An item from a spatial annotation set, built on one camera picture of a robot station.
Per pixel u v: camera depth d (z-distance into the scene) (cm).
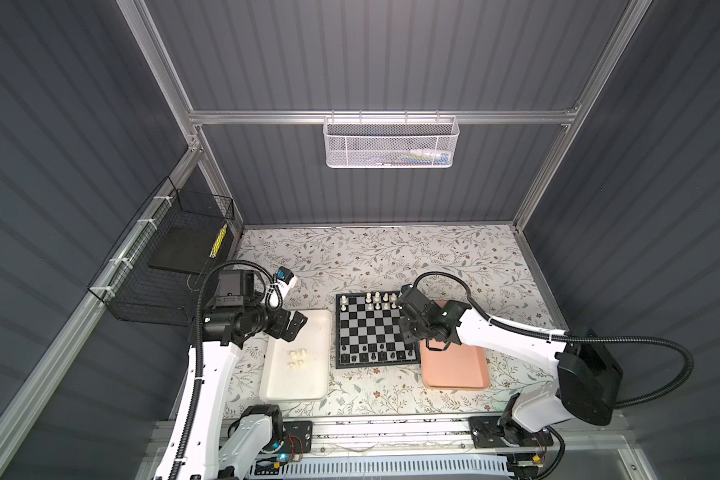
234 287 54
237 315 49
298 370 85
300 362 84
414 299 66
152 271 72
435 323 61
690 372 42
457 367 84
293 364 84
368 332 91
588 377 44
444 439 74
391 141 124
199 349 44
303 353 86
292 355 85
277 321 63
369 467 77
